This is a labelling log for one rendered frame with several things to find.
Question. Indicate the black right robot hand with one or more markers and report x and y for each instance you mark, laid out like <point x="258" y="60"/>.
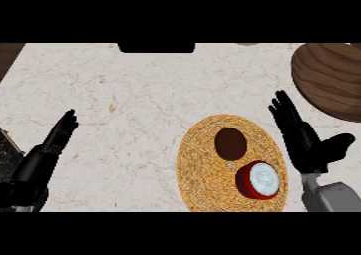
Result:
<point x="305" y="146"/>

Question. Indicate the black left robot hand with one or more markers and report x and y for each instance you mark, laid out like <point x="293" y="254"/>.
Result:
<point x="37" y="162"/>

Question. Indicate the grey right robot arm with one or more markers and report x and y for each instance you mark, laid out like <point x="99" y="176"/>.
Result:
<point x="330" y="196"/>

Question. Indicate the red can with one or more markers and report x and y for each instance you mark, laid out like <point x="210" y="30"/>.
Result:
<point x="259" y="181"/>

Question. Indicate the brown wooden bowl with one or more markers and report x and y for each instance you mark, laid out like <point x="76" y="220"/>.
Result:
<point x="335" y="79"/>

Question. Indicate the woven yellow round placemat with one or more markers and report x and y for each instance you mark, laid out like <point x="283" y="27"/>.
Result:
<point x="207" y="172"/>

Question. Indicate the dark marbled block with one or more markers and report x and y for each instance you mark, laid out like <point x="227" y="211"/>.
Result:
<point x="3" y="156"/>

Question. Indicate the brown wooden cabinet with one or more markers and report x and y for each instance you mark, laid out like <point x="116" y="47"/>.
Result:
<point x="2" y="59"/>

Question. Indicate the black appliance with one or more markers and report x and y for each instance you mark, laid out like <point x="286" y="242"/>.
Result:
<point x="157" y="47"/>

